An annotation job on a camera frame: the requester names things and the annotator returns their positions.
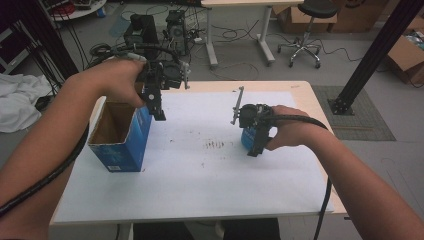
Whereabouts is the person's left hand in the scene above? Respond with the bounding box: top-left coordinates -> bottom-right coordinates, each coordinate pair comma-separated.
71,59 -> 148,109

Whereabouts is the brown cardboard box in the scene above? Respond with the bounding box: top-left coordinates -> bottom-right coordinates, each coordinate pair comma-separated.
272,4 -> 338,34

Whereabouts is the white table mat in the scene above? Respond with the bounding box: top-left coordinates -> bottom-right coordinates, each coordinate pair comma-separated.
53,90 -> 335,225

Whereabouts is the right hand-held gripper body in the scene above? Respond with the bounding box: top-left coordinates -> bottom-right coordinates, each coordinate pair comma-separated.
230,85 -> 278,130

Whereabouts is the white-legged desk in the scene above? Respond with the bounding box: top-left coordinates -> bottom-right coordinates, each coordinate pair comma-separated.
200,0 -> 305,70

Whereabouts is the grey floor mat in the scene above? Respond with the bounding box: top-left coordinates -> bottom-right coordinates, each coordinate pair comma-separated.
311,85 -> 398,142

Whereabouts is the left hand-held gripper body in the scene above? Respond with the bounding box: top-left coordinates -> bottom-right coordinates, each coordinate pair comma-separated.
135,59 -> 192,101

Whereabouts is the person's right hand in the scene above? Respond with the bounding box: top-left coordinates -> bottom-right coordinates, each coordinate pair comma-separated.
265,105 -> 330,152

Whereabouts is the black computer tower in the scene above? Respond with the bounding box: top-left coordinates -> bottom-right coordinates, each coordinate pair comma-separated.
164,9 -> 188,57

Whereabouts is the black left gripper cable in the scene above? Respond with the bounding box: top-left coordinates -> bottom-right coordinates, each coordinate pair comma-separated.
0,43 -> 183,218

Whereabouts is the black swivel stool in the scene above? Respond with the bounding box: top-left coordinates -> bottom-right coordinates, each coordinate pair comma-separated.
277,0 -> 340,70

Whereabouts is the blue cardboard box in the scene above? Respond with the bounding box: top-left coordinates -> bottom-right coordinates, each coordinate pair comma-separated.
87,96 -> 154,173

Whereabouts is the black equipment case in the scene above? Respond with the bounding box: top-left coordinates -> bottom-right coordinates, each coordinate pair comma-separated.
123,13 -> 160,62

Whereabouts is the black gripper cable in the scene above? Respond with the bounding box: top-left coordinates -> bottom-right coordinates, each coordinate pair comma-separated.
0,43 -> 183,218
263,114 -> 333,240

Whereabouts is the round white table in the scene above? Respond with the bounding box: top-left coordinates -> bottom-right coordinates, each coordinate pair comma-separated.
49,0 -> 108,22

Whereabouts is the black metal frame post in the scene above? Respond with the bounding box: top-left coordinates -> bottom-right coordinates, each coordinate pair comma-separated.
328,0 -> 424,116

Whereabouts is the white cloth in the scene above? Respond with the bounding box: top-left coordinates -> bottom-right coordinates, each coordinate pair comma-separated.
0,72 -> 53,134

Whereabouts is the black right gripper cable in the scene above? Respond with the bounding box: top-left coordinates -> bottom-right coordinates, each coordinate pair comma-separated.
263,114 -> 333,240

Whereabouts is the blue cup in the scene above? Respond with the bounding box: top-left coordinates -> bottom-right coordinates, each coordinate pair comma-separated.
240,127 -> 259,151

